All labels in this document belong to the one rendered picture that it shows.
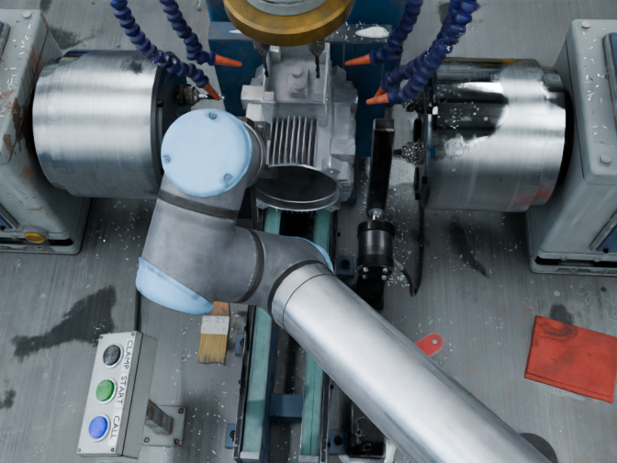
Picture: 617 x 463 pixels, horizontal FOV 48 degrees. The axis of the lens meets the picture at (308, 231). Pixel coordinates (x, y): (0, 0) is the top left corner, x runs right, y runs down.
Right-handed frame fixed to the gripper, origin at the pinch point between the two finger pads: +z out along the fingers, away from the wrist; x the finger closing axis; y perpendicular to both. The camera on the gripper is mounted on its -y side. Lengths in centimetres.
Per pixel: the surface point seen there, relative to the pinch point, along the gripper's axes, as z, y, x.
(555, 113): -1.0, 10.5, -45.3
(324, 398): -1.4, -34.5, -12.2
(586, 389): 12, -35, -57
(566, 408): 11, -38, -53
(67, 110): -2.5, 8.9, 28.8
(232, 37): 6.1, 22.2, 4.9
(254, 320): 5.8, -24.1, 0.1
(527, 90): -1.0, 13.8, -40.9
